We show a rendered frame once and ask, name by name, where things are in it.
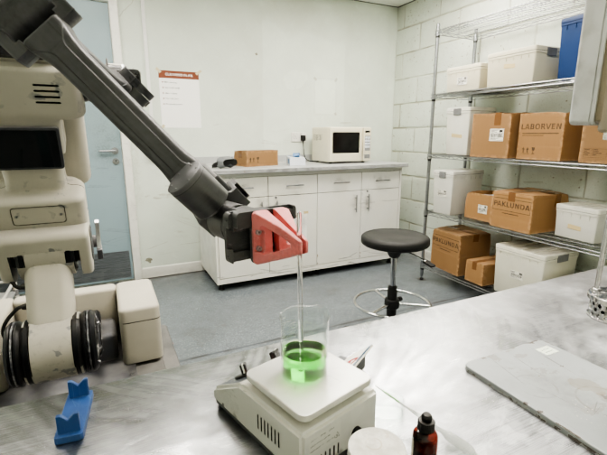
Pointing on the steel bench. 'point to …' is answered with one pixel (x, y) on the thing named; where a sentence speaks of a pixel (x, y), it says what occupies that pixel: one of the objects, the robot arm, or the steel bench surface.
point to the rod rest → (74, 413)
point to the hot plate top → (298, 408)
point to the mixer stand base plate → (552, 389)
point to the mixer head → (592, 69)
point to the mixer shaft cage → (597, 303)
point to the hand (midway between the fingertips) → (300, 246)
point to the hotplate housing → (312, 431)
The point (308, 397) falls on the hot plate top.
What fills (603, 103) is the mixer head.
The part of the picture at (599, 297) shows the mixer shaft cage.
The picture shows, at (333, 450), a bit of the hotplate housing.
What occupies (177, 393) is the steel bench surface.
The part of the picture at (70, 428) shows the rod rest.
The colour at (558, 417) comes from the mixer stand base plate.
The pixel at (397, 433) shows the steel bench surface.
